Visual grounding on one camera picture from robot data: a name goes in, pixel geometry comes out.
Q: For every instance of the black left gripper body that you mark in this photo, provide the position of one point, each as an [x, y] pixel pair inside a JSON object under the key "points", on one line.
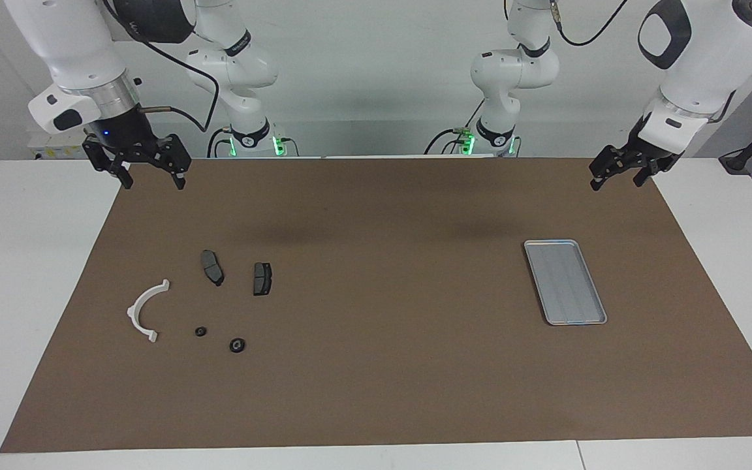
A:
{"points": [[650, 147]]}

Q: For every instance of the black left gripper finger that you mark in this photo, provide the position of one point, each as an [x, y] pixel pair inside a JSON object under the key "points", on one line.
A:
{"points": [[608, 163], [649, 171]]}

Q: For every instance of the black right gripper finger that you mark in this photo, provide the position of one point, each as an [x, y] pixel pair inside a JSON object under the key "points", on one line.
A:
{"points": [[180, 160], [105, 156]]}

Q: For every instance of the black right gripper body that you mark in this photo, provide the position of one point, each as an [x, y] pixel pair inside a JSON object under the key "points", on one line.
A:
{"points": [[121, 130]]}

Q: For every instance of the large black bearing gear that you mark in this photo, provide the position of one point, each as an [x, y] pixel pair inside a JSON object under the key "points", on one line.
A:
{"points": [[232, 346]]}

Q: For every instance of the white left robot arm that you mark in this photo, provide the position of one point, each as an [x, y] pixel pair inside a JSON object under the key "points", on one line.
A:
{"points": [[709, 59]]}

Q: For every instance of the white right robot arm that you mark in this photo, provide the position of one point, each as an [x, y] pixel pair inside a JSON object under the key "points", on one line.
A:
{"points": [[69, 39]]}

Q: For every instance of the silver metal tray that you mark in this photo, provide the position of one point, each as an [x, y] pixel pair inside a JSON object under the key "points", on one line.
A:
{"points": [[565, 284]]}

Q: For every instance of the white power strip box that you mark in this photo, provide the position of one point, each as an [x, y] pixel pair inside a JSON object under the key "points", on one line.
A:
{"points": [[56, 151]]}

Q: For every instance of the dark grey curved brake pad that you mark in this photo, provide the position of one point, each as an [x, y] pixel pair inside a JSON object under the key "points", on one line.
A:
{"points": [[211, 266]]}

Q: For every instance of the dark grey rectangular brake pad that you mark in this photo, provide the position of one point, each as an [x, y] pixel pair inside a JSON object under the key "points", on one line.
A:
{"points": [[262, 279]]}

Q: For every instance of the brown table mat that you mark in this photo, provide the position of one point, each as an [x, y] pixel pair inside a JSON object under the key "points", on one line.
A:
{"points": [[382, 365]]}

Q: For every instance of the white curved plastic bracket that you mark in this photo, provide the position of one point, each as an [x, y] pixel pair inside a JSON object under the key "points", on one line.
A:
{"points": [[131, 313]]}

